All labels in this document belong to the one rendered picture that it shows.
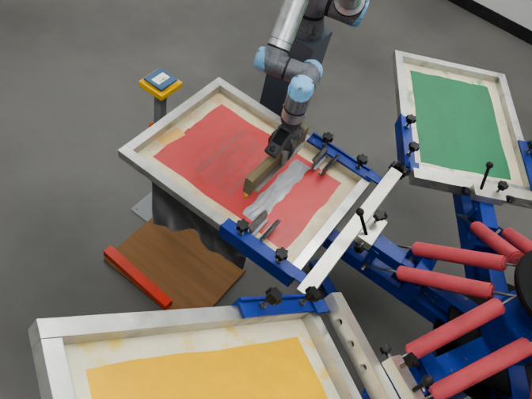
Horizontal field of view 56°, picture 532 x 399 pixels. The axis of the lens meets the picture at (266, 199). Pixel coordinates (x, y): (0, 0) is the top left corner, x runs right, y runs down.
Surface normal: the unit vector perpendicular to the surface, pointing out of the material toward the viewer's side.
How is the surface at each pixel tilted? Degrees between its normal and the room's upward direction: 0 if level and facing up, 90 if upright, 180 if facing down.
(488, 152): 0
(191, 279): 0
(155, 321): 32
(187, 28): 0
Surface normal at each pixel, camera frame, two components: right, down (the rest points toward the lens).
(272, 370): 0.63, -0.61
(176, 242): 0.18, -0.58
